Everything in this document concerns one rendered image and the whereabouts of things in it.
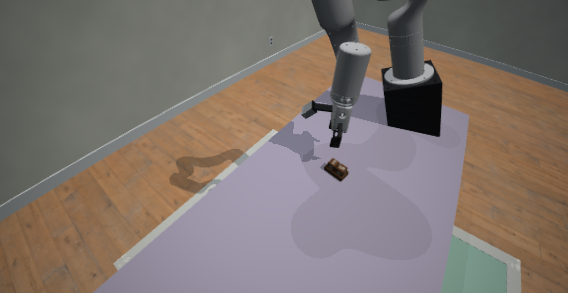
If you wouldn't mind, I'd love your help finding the brown number cube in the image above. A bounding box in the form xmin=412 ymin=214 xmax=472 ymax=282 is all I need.
xmin=335 ymin=163 xmax=348 ymax=177
xmin=327 ymin=158 xmax=340 ymax=172

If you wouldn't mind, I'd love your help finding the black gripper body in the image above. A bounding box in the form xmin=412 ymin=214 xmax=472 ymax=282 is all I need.
xmin=331 ymin=98 xmax=355 ymax=133

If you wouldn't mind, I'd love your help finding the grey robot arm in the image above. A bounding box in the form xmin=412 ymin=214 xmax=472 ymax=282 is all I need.
xmin=301 ymin=0 xmax=434 ymax=119

